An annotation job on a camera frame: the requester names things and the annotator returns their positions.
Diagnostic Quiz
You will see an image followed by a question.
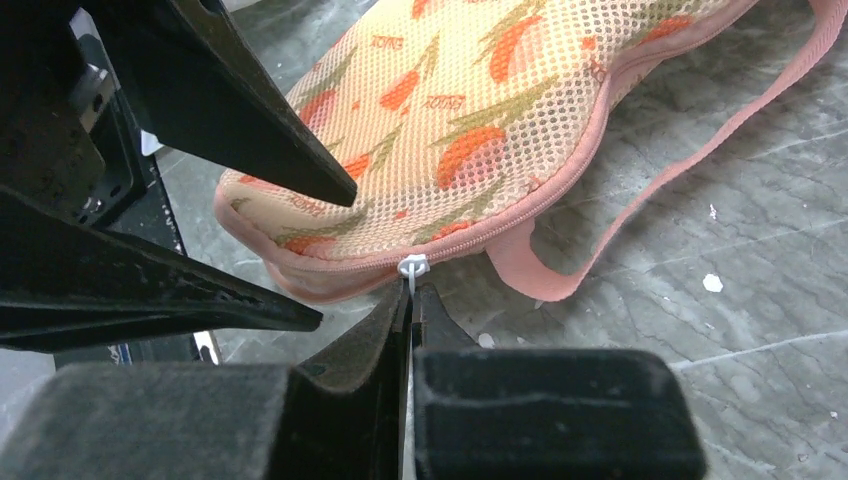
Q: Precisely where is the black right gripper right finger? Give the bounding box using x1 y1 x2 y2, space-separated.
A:
411 284 707 479

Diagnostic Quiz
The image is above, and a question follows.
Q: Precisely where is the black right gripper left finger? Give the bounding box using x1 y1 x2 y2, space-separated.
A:
1 281 411 479

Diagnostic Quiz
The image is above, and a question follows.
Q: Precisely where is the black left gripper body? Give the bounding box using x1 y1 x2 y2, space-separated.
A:
1 1 185 253

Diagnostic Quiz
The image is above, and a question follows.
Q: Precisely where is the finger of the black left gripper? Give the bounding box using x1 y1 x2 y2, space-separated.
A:
80 0 357 207
1 188 322 353

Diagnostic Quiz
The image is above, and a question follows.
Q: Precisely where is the white zipper pull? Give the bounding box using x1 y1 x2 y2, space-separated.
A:
397 254 431 297

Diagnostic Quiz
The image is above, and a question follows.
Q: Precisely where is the tulip print mesh laundry bag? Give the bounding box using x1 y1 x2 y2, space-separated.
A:
213 0 848 306

